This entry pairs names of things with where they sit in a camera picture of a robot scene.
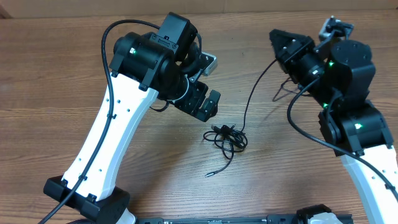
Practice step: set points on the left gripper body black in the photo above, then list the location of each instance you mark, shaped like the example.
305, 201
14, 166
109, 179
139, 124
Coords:
191, 102

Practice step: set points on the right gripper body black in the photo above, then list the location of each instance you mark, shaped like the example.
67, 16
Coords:
300, 64

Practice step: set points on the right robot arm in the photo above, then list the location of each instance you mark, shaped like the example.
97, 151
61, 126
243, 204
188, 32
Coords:
337, 74

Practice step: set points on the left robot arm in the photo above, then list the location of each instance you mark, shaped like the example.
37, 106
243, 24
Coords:
165, 64

